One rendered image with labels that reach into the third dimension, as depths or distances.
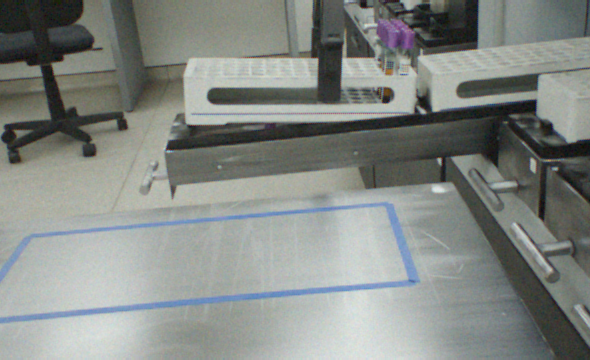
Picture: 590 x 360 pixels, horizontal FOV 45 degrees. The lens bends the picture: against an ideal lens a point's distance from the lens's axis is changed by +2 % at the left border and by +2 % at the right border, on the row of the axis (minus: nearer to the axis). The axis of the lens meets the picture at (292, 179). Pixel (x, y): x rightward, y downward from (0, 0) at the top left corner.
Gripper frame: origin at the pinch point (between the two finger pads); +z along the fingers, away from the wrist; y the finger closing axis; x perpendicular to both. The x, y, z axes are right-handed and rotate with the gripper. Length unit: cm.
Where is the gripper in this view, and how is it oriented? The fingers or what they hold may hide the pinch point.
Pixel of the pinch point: (325, 73)
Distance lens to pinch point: 93.7
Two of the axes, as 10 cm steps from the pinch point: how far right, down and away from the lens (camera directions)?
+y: 0.5, 3.9, -9.2
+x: 10.0, -0.1, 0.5
